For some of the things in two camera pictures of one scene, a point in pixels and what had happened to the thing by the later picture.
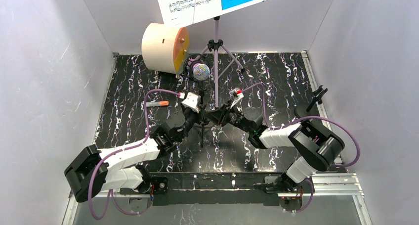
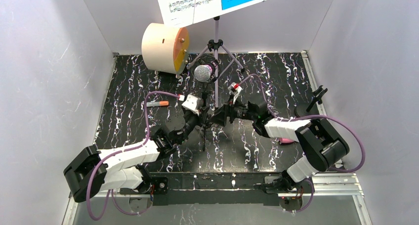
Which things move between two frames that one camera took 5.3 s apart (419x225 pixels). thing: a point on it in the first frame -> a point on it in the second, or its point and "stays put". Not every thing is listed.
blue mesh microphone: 200,71 stays put
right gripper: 223,115 stays put
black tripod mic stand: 201,120 -> 206,69
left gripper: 197,116 stays put
